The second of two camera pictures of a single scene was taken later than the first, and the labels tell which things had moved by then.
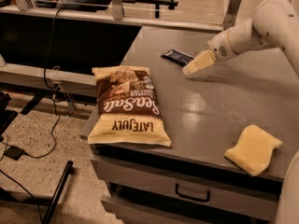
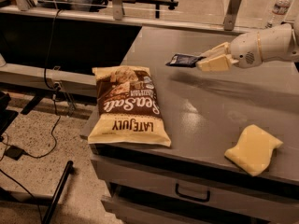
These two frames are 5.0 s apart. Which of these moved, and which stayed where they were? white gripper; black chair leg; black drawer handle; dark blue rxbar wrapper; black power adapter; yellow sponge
Moved: dark blue rxbar wrapper; white gripper
Stayed: yellow sponge; black chair leg; black power adapter; black drawer handle
